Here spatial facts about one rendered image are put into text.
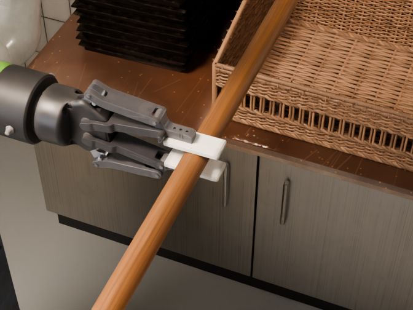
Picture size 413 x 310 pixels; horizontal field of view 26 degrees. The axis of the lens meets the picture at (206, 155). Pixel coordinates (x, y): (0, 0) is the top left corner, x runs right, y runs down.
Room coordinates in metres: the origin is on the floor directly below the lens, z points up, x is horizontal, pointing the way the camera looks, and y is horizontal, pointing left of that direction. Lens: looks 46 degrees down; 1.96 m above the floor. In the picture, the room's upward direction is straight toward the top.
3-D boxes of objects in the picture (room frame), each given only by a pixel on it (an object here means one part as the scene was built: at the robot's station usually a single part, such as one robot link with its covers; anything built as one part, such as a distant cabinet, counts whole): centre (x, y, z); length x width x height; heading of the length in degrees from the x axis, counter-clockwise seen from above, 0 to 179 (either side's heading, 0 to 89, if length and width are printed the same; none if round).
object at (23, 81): (0.84, 0.23, 1.20); 0.12 x 0.06 x 0.09; 159
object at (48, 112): (0.81, 0.16, 1.20); 0.09 x 0.07 x 0.08; 69
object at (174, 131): (0.77, 0.04, 1.23); 0.05 x 0.01 x 0.03; 69
